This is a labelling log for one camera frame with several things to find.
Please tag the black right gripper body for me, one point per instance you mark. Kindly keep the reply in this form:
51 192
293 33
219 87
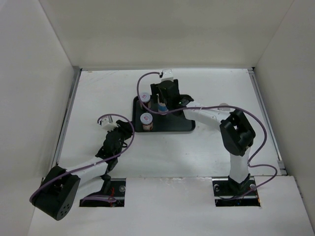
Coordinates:
155 90

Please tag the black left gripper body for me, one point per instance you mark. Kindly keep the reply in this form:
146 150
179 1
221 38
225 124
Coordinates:
125 133

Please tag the grain bottle blue label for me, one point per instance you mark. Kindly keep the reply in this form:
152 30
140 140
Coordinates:
162 108
224 105

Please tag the sauce jar white lid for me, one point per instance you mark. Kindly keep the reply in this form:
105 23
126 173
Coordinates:
147 121
146 100

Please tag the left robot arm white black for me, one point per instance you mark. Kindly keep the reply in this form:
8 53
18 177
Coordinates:
57 192

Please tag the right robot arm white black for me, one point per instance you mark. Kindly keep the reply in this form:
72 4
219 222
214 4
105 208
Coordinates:
236 131

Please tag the black rectangular plastic tray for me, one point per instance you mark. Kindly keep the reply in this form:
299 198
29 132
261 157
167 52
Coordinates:
161 123

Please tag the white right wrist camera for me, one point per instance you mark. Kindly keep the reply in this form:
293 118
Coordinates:
166 75

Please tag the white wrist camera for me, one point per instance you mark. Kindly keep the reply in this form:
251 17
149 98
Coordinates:
107 124
166 75

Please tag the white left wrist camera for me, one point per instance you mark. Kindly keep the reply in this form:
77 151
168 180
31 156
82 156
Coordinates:
107 124

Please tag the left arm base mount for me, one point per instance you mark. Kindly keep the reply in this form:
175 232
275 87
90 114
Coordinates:
110 194

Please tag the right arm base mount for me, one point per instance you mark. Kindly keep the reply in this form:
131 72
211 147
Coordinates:
227 194

